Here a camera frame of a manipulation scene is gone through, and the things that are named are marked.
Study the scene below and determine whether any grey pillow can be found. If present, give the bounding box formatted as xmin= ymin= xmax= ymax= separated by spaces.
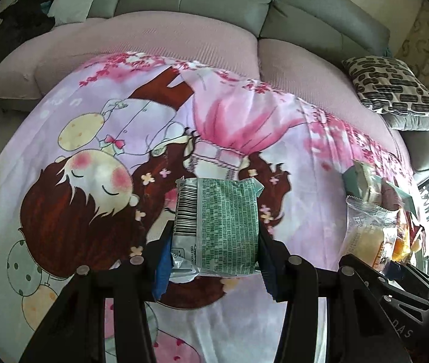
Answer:
xmin=383 ymin=113 xmax=429 ymax=132

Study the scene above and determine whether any teal cardboard box tray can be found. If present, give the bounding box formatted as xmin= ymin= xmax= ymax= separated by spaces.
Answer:
xmin=342 ymin=160 xmax=423 ymax=220

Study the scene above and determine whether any printed cartoon blanket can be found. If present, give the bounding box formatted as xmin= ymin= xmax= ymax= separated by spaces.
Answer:
xmin=0 ymin=51 xmax=423 ymax=363

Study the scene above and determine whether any yellow snack packet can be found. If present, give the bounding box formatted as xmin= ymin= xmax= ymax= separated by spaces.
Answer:
xmin=392 ymin=212 xmax=425 ymax=263

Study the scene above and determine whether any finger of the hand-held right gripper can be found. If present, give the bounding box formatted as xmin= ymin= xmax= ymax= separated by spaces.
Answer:
xmin=377 ymin=278 xmax=429 ymax=311
xmin=385 ymin=262 xmax=429 ymax=296

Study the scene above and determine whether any patterned beige curtain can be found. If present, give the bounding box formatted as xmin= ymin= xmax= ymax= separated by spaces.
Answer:
xmin=392 ymin=0 xmax=429 ymax=137

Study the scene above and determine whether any clear bun packet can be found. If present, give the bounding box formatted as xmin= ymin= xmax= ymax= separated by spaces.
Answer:
xmin=345 ymin=195 xmax=408 ymax=273

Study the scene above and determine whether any green-edged silver snack packet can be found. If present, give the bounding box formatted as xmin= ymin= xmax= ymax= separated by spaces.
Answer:
xmin=169 ymin=176 xmax=265 ymax=284

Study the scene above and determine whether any black and white patterned pillow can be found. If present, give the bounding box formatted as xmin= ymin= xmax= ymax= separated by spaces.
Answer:
xmin=341 ymin=56 xmax=429 ymax=116

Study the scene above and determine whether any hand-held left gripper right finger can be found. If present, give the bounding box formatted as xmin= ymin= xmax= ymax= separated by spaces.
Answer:
xmin=258 ymin=231 xmax=414 ymax=363

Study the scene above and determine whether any dark cloth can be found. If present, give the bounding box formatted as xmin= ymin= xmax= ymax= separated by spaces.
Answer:
xmin=0 ymin=0 xmax=70 ymax=125

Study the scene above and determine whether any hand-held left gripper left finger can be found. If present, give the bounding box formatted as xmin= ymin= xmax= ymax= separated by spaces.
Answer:
xmin=18 ymin=227 xmax=174 ymax=363

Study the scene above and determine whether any pink sofa cover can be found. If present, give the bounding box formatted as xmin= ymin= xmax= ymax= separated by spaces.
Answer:
xmin=0 ymin=9 xmax=412 ymax=167

